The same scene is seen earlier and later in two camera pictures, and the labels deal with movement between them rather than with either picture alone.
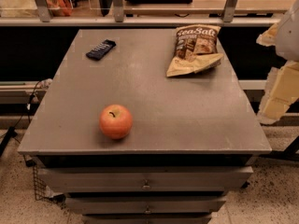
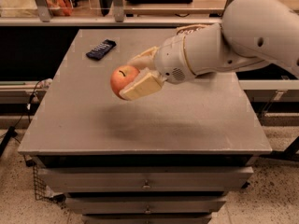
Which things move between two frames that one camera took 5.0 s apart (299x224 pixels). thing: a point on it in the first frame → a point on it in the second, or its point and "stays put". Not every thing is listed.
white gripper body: (289, 36) → (170, 61)
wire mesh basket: (40, 187) stays put
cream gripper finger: (281, 91) → (146, 82)
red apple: (116, 121) → (121, 76)
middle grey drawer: (144, 204) stays put
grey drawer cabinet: (194, 134) stays put
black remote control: (99, 51) stays put
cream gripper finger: (268, 38) → (146, 59)
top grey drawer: (144, 178) stays put
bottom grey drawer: (149, 218) stays put
